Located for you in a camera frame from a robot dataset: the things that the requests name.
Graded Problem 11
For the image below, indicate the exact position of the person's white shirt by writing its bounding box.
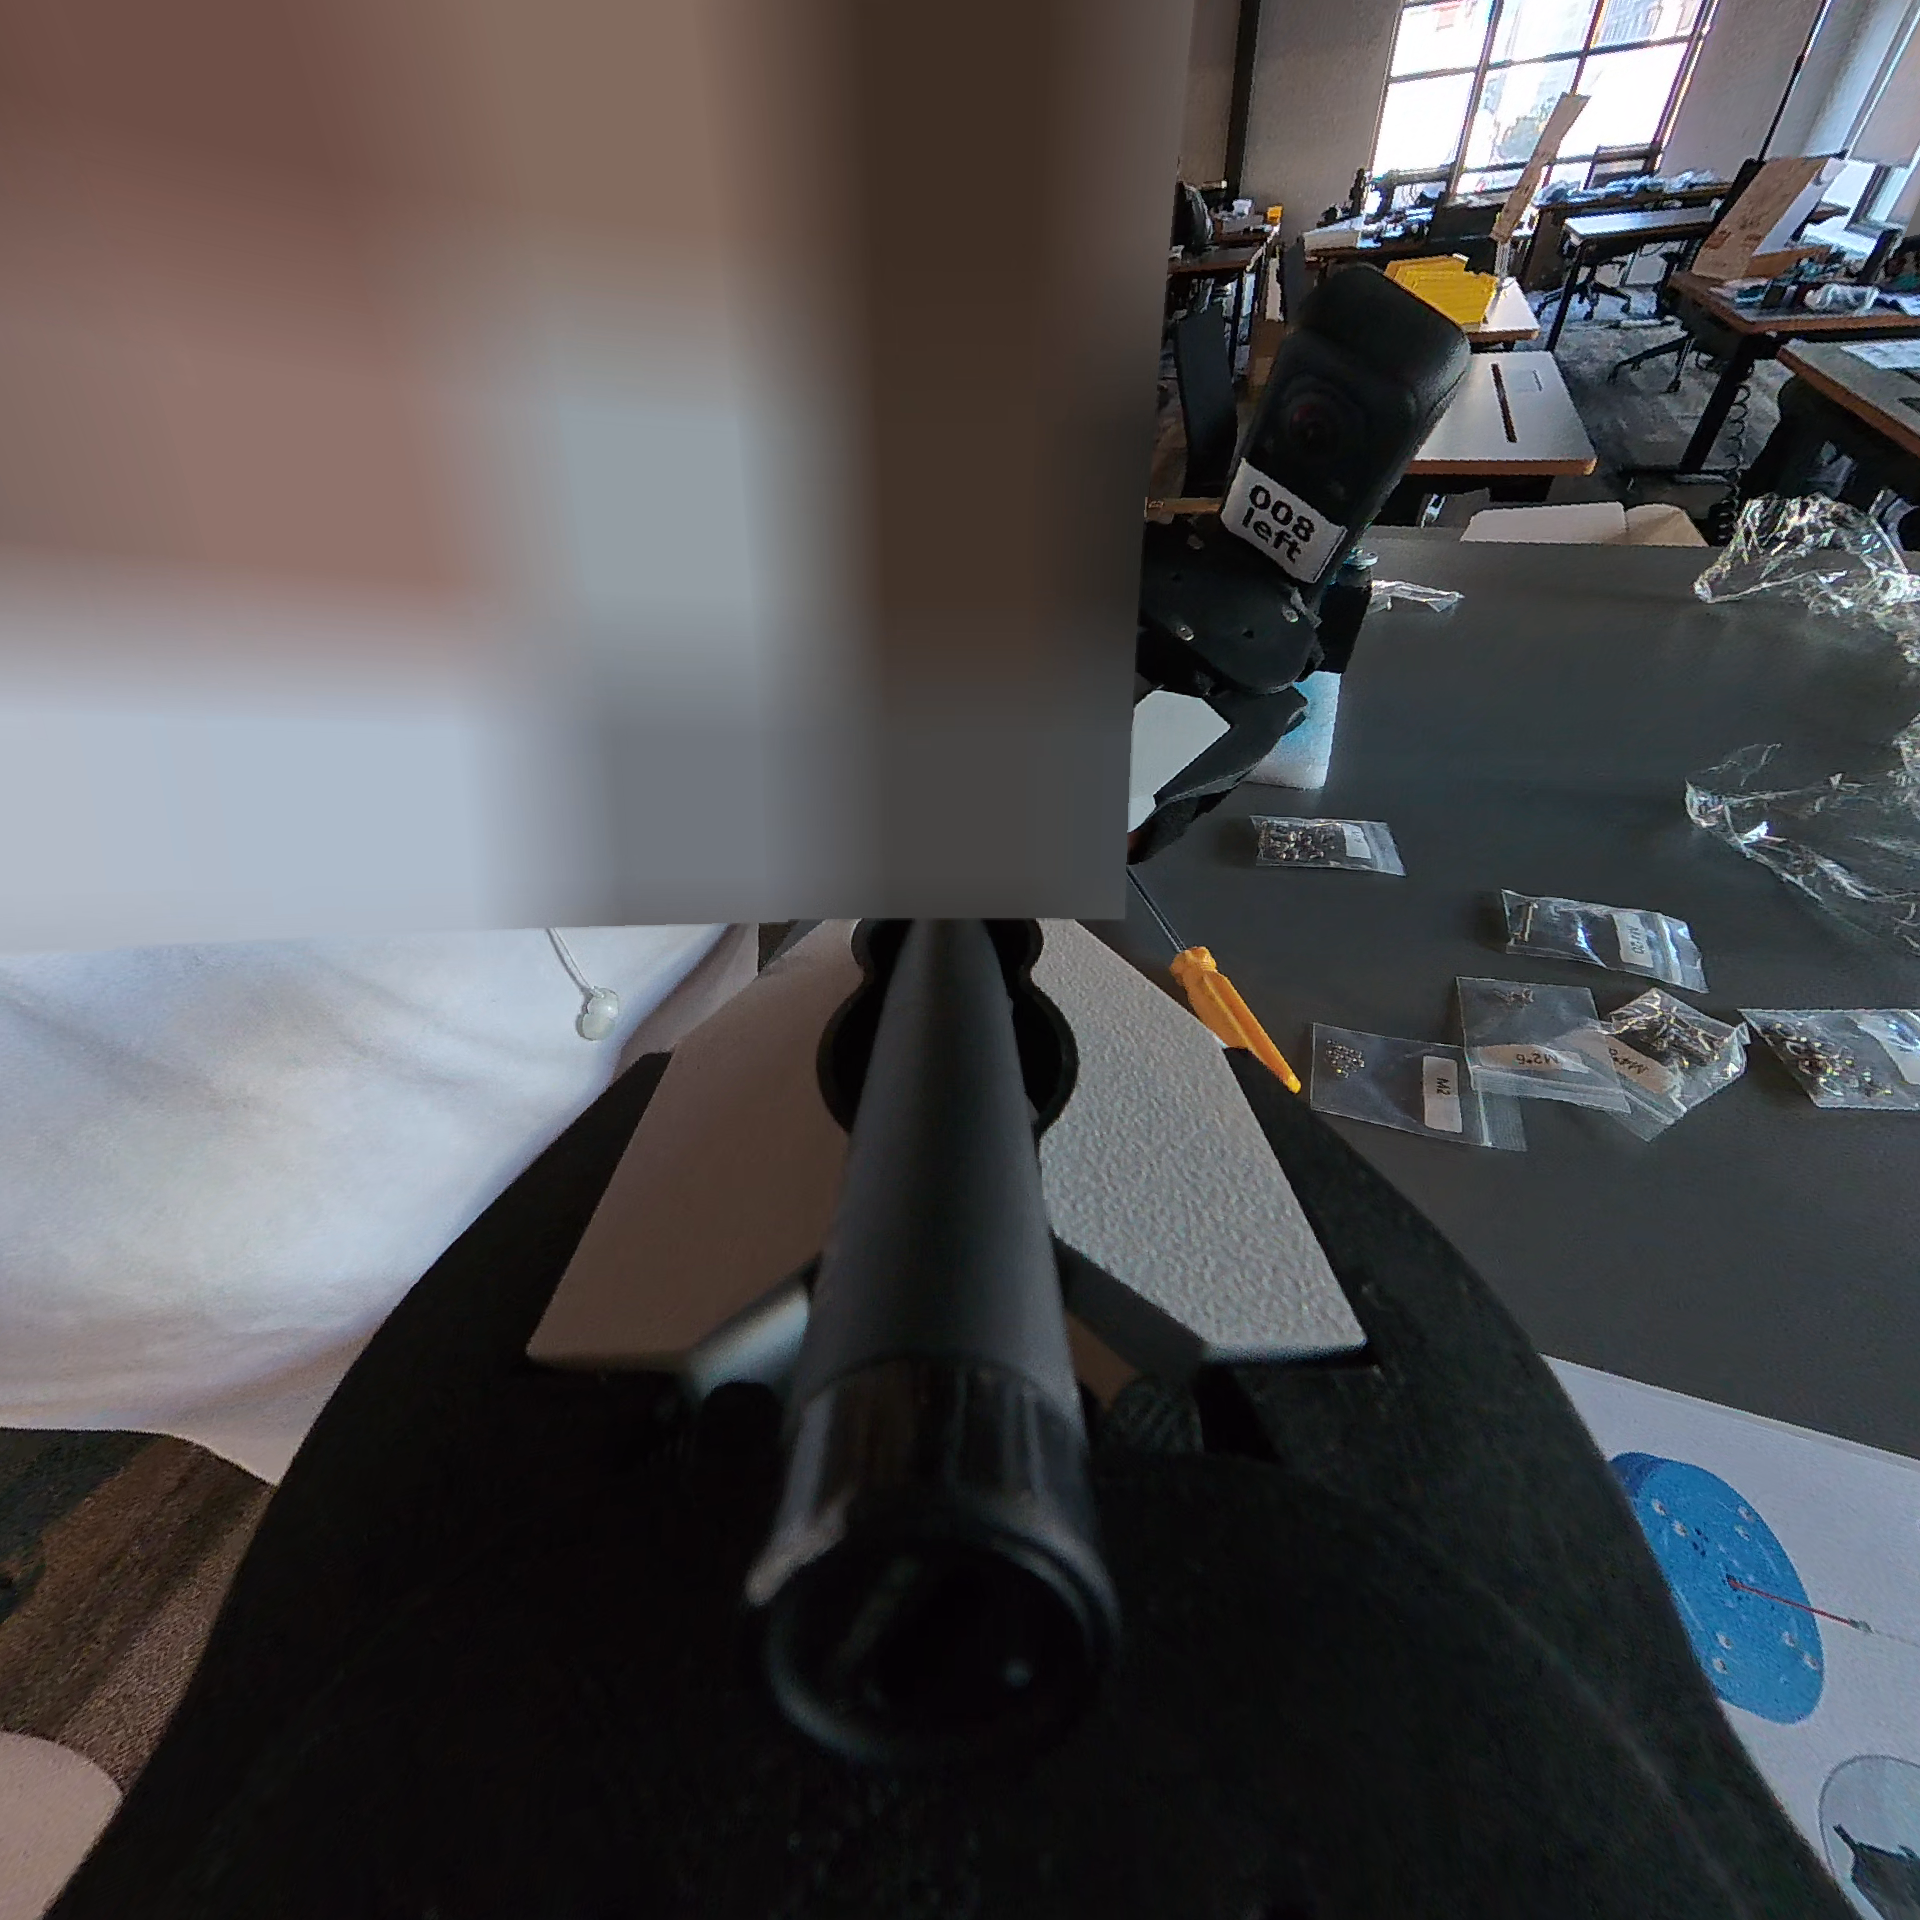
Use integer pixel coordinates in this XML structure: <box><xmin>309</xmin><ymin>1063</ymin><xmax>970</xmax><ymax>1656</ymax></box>
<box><xmin>0</xmin><ymin>918</ymin><xmax>759</xmax><ymax>1488</ymax></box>

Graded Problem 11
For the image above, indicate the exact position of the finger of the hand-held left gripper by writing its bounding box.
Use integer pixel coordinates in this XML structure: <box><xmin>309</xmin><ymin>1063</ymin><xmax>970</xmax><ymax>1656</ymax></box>
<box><xmin>1127</xmin><ymin>689</ymin><xmax>1307</xmax><ymax>860</ymax></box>

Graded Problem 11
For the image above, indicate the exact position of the cardboard sheet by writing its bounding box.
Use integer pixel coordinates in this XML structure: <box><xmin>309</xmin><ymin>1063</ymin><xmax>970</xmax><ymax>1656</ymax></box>
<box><xmin>1696</xmin><ymin>157</ymin><xmax>1840</xmax><ymax>287</ymax></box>

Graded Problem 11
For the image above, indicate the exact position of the clear bag of silver screws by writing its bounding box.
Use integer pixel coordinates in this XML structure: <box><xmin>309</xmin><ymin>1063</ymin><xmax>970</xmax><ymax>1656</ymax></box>
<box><xmin>1743</xmin><ymin>1007</ymin><xmax>1920</xmax><ymax>1113</ymax></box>

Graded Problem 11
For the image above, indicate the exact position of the clear bag of brass screws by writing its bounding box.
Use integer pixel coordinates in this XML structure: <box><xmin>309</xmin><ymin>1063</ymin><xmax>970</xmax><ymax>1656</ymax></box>
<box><xmin>1602</xmin><ymin>990</ymin><xmax>1748</xmax><ymax>1142</ymax></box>

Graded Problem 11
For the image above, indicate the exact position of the clear bag of small parts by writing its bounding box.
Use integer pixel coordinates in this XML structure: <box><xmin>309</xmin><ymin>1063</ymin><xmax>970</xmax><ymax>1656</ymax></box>
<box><xmin>1459</xmin><ymin>979</ymin><xmax>1629</xmax><ymax>1113</ymax></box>

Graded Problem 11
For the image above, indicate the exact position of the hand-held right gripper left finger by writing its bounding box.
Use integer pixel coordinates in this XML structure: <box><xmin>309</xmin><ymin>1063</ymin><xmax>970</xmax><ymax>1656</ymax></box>
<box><xmin>526</xmin><ymin>918</ymin><xmax>880</xmax><ymax>1390</ymax></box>

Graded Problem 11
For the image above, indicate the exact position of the clear bag of long screws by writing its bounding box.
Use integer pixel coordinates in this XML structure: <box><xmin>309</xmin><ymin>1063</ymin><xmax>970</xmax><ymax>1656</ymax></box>
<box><xmin>1504</xmin><ymin>889</ymin><xmax>1709</xmax><ymax>992</ymax></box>

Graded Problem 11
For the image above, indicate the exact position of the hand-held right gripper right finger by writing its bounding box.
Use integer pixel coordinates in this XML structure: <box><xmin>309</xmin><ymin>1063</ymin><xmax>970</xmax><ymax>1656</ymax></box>
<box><xmin>983</xmin><ymin>918</ymin><xmax>1373</xmax><ymax>1403</ymax></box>

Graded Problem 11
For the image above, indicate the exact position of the wooden topped office desk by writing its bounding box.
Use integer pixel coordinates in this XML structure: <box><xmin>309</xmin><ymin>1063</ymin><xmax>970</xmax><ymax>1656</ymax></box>
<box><xmin>1776</xmin><ymin>336</ymin><xmax>1920</xmax><ymax>512</ymax></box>
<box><xmin>1671</xmin><ymin>269</ymin><xmax>1920</xmax><ymax>481</ymax></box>

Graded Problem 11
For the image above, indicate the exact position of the yellow plastic bin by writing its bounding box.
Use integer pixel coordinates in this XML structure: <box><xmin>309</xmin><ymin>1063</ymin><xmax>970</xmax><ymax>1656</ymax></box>
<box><xmin>1382</xmin><ymin>256</ymin><xmax>1502</xmax><ymax>328</ymax></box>

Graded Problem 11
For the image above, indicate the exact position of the open cardboard box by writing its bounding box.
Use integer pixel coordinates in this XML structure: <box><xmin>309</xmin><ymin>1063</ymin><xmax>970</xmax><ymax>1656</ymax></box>
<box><xmin>1459</xmin><ymin>502</ymin><xmax>1712</xmax><ymax>548</ymax></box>

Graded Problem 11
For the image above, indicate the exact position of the yellow handled screwdriver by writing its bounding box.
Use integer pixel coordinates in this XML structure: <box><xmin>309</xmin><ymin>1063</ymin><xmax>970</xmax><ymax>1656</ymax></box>
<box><xmin>1127</xmin><ymin>865</ymin><xmax>1306</xmax><ymax>1094</ymax></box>

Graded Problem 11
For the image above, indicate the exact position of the clear bag of dark screws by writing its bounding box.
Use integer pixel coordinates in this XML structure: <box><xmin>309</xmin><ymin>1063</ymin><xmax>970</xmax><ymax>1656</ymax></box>
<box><xmin>1255</xmin><ymin>815</ymin><xmax>1406</xmax><ymax>877</ymax></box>

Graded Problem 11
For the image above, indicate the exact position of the white printed instruction sheet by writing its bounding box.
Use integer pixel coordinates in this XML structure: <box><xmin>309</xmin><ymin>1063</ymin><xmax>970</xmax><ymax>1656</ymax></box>
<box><xmin>1542</xmin><ymin>1357</ymin><xmax>1920</xmax><ymax>1920</ymax></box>

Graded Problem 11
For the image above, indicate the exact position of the screw bag with white label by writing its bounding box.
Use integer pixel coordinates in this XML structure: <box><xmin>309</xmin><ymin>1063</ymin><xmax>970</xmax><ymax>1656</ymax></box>
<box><xmin>1312</xmin><ymin>1024</ymin><xmax>1528</xmax><ymax>1153</ymax></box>

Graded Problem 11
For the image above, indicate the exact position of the white cord with toggle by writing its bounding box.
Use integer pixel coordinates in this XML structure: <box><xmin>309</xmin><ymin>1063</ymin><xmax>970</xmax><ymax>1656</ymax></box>
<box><xmin>547</xmin><ymin>928</ymin><xmax>624</xmax><ymax>1044</ymax></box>

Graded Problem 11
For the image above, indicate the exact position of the black pen-shaped screwdriver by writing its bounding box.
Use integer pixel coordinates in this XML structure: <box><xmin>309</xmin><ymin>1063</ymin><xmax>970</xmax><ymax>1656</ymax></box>
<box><xmin>746</xmin><ymin>918</ymin><xmax>1125</xmax><ymax>1764</ymax></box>

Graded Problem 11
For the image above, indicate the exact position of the large window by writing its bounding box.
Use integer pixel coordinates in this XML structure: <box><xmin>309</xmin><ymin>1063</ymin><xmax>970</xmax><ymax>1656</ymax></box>
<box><xmin>1381</xmin><ymin>0</ymin><xmax>1712</xmax><ymax>173</ymax></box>

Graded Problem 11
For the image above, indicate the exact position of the grey desk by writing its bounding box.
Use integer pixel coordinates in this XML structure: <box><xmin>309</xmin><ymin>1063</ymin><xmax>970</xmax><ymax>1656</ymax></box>
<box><xmin>1127</xmin><ymin>532</ymin><xmax>1920</xmax><ymax>1464</ymax></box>

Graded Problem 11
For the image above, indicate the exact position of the white table with wooden edge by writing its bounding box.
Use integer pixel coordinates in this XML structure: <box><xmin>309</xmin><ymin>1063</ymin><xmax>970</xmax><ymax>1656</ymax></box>
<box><xmin>1410</xmin><ymin>347</ymin><xmax>1600</xmax><ymax>519</ymax></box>

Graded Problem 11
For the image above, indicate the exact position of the white foam block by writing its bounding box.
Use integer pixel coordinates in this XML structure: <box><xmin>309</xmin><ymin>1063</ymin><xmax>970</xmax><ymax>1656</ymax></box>
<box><xmin>1253</xmin><ymin>670</ymin><xmax>1344</xmax><ymax>792</ymax></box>

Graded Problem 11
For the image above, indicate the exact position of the crumpled clear plastic wrap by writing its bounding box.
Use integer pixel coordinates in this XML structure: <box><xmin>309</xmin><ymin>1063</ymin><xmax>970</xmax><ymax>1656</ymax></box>
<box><xmin>1685</xmin><ymin>719</ymin><xmax>1920</xmax><ymax>951</ymax></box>
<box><xmin>1696</xmin><ymin>496</ymin><xmax>1920</xmax><ymax>663</ymax></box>

